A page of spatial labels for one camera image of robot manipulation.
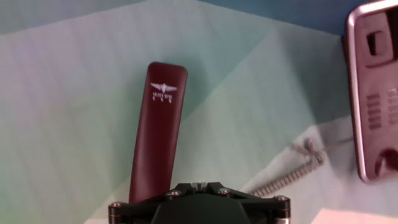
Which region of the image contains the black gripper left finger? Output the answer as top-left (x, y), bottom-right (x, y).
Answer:
top-left (108, 182), bottom-right (201, 224)

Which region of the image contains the maroon telephone base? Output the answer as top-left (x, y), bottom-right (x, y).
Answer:
top-left (341, 0), bottom-right (398, 184)

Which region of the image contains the blue green white tablecloth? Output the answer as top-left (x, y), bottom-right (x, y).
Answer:
top-left (0, 0), bottom-right (398, 224)

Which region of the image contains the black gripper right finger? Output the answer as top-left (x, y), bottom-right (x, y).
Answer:
top-left (200, 182), bottom-right (292, 224)

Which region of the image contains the grey coiled phone cord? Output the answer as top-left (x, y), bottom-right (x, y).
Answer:
top-left (248, 136), bottom-right (355, 198)

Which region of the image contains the maroon telephone handset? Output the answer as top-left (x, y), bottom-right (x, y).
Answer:
top-left (128, 61), bottom-right (188, 205)

